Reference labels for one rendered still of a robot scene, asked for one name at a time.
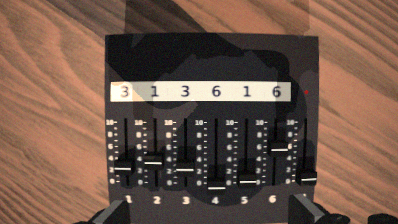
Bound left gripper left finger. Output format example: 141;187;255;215
73;200;131;224

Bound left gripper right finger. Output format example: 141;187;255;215
288;194;398;224

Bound black lighting desk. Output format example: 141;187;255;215
105;32;319;224

